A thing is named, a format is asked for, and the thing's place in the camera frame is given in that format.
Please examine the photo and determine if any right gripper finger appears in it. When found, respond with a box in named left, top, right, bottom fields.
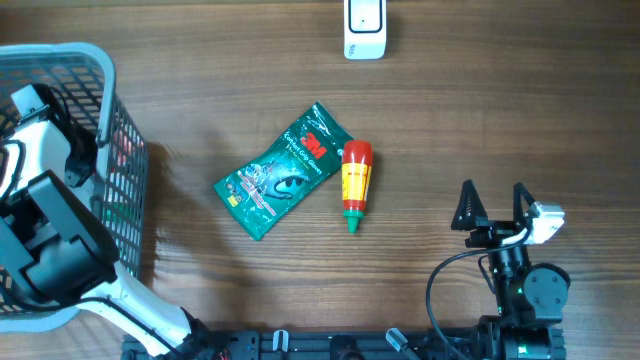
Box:
left=451, top=179, right=488, bottom=231
left=513, top=182, right=535, bottom=228

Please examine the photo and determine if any red sauce bottle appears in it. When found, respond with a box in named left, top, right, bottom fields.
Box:
left=341, top=140, right=373, bottom=234

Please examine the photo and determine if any green 3M gloves package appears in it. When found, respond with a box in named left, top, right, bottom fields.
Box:
left=213, top=102, right=352, bottom=241

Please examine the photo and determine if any grey black shopping basket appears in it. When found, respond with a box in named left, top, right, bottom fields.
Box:
left=1, top=43, right=149, bottom=333

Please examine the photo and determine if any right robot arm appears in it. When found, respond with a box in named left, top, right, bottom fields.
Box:
left=451, top=180, right=571, bottom=359

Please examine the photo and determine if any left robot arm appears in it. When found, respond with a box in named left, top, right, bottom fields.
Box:
left=1, top=83, right=216, bottom=359

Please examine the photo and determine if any white barcode scanner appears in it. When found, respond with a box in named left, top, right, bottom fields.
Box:
left=343, top=0, right=387, bottom=61

